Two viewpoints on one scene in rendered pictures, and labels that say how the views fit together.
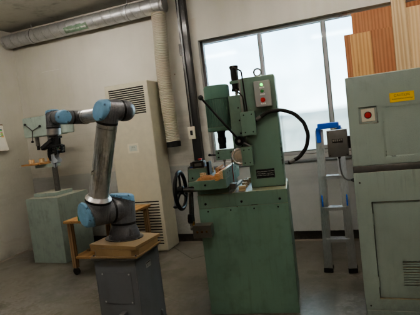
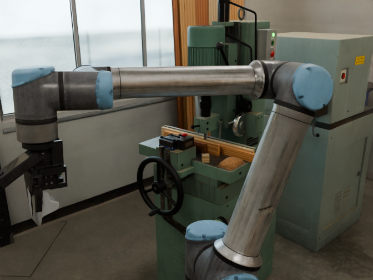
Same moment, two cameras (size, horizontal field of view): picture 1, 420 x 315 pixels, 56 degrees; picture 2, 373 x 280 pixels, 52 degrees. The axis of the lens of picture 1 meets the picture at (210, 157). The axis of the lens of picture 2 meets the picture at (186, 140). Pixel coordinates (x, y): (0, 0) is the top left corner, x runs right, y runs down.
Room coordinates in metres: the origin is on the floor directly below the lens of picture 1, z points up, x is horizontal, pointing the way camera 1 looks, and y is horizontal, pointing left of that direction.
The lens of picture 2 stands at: (1.92, 1.59, 1.58)
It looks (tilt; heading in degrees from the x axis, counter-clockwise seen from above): 19 degrees down; 298
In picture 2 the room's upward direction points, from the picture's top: straight up
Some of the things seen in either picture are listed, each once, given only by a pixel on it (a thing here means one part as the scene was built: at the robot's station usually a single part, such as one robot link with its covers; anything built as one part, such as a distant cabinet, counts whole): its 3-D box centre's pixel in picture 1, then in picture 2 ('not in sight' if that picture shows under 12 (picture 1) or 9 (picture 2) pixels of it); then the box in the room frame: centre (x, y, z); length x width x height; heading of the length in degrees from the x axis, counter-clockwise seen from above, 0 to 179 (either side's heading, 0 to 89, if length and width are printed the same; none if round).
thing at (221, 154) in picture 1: (226, 155); (208, 124); (2.72, -0.12, 1.03); 0.14 x 0.07 x 0.09; 77
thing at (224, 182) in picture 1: (212, 178); (187, 158); (2.77, 0.00, 0.87); 0.61 x 0.30 x 0.06; 167
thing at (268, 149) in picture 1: (264, 131); (238, 89); (2.66, -0.38, 1.16); 0.22 x 0.22 x 0.72; 77
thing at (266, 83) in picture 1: (262, 94); (266, 45); (2.52, -0.38, 1.40); 0.10 x 0.06 x 0.16; 77
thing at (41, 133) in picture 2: (54, 132); (36, 130); (2.63, 1.00, 1.32); 0.10 x 0.09 x 0.05; 155
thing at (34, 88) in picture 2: (53, 119); (36, 94); (2.63, 1.00, 1.40); 0.10 x 0.09 x 0.12; 45
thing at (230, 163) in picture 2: (206, 177); (231, 161); (2.53, 0.04, 0.91); 0.12 x 0.09 x 0.03; 77
